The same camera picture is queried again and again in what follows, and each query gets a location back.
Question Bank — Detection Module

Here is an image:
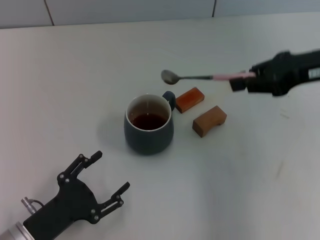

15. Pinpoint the light brown arched wooden block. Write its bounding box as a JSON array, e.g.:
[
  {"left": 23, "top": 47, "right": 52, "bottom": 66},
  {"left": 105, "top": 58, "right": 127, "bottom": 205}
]
[{"left": 192, "top": 105, "right": 228, "bottom": 139}]

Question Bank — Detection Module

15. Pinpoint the left wrist connector cable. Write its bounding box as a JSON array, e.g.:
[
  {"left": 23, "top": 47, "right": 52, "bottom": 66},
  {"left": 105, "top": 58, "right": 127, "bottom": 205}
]
[{"left": 20, "top": 197, "right": 45, "bottom": 215}]

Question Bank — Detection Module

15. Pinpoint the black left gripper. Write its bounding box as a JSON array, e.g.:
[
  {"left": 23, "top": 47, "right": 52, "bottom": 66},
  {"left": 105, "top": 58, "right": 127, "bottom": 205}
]
[{"left": 22, "top": 150, "right": 131, "bottom": 240}]

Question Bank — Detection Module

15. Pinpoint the reddish brown wooden block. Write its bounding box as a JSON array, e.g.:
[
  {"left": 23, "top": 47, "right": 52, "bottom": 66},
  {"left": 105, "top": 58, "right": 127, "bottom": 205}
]
[{"left": 174, "top": 86, "right": 206, "bottom": 114}]

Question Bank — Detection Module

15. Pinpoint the pink handled metal spoon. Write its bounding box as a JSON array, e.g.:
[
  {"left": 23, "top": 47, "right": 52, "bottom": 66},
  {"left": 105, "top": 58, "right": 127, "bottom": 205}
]
[{"left": 160, "top": 69, "right": 256, "bottom": 86}]

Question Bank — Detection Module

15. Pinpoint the grey cup with dark liquid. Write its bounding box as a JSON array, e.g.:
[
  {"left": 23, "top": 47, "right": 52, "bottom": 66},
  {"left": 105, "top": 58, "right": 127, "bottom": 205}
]
[{"left": 123, "top": 90, "right": 177, "bottom": 156}]

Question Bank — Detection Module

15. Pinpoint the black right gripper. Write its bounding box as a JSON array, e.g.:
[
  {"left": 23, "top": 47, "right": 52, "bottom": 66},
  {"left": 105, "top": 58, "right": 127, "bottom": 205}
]
[{"left": 229, "top": 48, "right": 320, "bottom": 98}]

